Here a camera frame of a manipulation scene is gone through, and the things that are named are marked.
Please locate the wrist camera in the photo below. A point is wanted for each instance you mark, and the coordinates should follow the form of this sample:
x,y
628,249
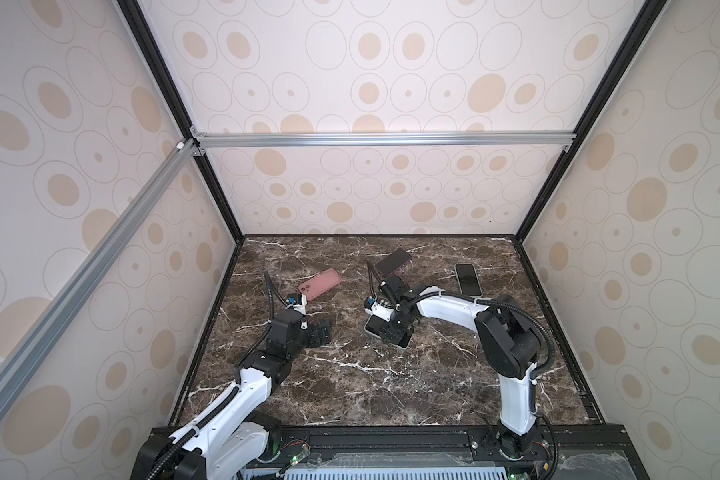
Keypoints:
x,y
378,308
297,302

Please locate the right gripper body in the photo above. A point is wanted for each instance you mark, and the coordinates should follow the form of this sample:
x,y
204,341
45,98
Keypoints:
x,y
397,324

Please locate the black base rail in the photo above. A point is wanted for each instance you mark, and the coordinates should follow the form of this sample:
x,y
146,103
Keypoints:
x,y
601,451

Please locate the black corner frame post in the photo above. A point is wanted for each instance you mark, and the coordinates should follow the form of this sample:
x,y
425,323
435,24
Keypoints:
x,y
139,28

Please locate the silver phone dark screen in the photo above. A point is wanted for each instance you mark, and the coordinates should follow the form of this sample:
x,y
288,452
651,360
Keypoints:
x,y
394,332

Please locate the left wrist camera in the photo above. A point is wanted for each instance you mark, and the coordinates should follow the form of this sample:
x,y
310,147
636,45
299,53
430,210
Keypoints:
x,y
297,302

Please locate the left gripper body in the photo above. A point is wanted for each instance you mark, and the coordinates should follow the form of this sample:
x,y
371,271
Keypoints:
x,y
307,337

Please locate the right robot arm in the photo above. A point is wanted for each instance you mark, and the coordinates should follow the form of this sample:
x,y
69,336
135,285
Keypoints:
x,y
515,344

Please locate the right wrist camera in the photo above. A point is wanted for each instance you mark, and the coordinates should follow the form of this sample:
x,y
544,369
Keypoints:
x,y
378,308

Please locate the diagonal aluminium rail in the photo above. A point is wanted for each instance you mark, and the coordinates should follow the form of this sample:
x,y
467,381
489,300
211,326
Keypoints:
x,y
38,342

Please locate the horizontal aluminium rail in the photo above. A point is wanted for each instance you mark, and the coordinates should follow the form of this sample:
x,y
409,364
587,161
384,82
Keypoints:
x,y
386,139

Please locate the pink phone case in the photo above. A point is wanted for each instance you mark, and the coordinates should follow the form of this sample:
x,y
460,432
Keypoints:
x,y
320,284

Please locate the right black corner post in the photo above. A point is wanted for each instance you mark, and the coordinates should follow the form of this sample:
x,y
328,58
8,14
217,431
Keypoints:
x,y
624,57

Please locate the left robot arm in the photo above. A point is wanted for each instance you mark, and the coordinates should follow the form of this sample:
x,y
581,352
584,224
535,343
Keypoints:
x,y
222,440

